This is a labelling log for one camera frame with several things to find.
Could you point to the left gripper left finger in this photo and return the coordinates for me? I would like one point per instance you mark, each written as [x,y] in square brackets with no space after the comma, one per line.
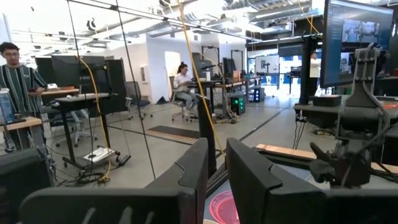
[174,202]

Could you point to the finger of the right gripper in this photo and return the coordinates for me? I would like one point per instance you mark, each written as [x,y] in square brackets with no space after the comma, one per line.
[320,153]
[320,172]

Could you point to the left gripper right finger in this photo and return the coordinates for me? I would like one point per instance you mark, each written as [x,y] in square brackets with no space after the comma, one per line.
[280,205]

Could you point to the red translucent plastic plate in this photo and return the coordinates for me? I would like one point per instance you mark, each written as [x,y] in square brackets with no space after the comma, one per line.
[224,208]

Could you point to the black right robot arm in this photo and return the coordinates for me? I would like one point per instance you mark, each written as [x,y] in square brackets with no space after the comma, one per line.
[363,112]

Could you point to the wooden table side board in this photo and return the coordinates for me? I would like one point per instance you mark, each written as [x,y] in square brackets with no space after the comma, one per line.
[280,149]

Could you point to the striped black floor mat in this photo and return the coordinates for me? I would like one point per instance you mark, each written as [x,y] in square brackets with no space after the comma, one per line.
[174,132]

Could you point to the black stand column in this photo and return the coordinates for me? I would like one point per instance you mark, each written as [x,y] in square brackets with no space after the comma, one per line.
[308,77]

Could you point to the computer with green lights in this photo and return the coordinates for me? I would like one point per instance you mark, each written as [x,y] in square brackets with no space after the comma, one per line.
[237,105]

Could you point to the large lit computer monitor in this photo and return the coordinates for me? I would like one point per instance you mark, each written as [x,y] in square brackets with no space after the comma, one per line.
[335,46]

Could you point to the grey office chair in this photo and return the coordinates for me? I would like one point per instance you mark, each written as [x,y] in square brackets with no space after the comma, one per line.
[171,90]

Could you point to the black office chair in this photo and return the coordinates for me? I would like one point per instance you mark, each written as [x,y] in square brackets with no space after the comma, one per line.
[133,91]

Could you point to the person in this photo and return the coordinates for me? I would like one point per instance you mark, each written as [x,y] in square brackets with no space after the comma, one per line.
[182,82]
[18,84]

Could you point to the long work desk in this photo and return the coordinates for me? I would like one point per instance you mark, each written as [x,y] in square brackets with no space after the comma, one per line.
[202,83]

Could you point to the black partition panel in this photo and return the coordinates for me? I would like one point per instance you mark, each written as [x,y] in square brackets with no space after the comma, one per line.
[118,87]

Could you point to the white office chair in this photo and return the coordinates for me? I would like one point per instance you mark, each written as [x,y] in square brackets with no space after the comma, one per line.
[76,119]

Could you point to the black standing desk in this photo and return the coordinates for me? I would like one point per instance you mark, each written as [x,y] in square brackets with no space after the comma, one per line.
[81,100]

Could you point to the black equipment box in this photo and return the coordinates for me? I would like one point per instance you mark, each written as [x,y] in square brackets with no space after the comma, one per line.
[21,171]

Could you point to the wooden desk top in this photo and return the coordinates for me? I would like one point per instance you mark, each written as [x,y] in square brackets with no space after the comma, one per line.
[59,92]
[21,123]

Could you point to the large black monitor back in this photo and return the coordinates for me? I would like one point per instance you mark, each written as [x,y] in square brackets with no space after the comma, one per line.
[68,71]

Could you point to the small black monitor back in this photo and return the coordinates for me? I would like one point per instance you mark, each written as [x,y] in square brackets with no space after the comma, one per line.
[43,70]

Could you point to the blue tablet screen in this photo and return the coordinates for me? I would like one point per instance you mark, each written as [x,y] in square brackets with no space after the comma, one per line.
[6,107]

